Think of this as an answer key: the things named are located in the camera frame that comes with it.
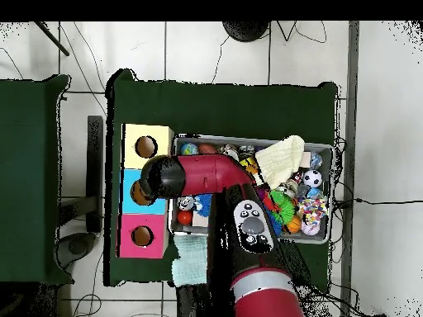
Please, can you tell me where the wooden box with three holes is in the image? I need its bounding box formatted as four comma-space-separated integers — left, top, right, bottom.
116, 123, 175, 259

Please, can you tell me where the shallow mesh bin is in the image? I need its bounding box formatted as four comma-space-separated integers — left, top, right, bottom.
169, 133, 335, 245

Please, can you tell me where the brown toy football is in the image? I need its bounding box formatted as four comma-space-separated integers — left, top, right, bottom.
197, 142, 219, 155

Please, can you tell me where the blue spiky rubber ball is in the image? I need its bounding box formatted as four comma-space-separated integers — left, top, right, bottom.
194, 193, 213, 217

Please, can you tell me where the globe print ball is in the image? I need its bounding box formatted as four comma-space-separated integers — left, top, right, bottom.
179, 142, 199, 156

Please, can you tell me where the red ball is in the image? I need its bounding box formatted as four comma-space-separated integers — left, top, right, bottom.
177, 210, 194, 226

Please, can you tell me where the cream yellow cloth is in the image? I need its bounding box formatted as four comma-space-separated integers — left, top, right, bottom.
254, 135, 306, 190

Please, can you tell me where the green fuzzy caterpillar toy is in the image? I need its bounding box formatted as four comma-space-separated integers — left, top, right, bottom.
262, 189, 296, 229

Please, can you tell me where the mint green cloth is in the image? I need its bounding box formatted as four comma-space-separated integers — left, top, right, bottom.
171, 234, 209, 287

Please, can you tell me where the small orange basketball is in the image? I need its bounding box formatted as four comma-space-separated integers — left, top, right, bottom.
286, 215, 302, 234

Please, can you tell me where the black and white soccer ball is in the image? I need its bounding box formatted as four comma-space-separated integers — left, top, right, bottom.
302, 168, 323, 188

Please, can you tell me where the black round base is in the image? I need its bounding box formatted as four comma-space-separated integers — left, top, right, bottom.
221, 21, 270, 43

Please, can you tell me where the grey rounded base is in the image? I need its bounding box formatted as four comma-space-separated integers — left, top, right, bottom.
55, 231, 97, 269

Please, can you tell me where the black rod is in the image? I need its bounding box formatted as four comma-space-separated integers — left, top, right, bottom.
34, 21, 70, 57

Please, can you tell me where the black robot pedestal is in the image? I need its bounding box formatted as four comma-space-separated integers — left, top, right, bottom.
175, 284, 212, 317

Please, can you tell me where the black cable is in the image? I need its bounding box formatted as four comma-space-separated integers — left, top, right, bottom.
333, 196, 423, 210

